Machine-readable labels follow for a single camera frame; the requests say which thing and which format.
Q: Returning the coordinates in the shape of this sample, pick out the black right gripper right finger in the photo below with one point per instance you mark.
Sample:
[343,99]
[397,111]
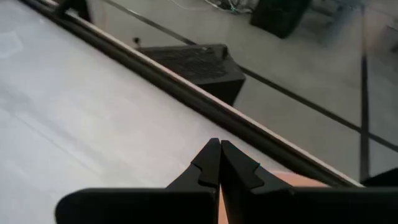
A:
[280,207]

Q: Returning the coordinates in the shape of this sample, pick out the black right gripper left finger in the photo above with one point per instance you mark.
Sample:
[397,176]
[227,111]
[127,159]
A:
[174,205]

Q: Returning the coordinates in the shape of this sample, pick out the black floor case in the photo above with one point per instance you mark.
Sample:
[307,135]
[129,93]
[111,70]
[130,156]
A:
[382,179]

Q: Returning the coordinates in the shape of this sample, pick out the black ribbed floor box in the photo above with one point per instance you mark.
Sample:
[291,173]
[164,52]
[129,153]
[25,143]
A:
[192,65]

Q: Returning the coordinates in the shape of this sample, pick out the black table edge rail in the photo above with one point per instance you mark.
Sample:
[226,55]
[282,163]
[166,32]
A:
[192,96]

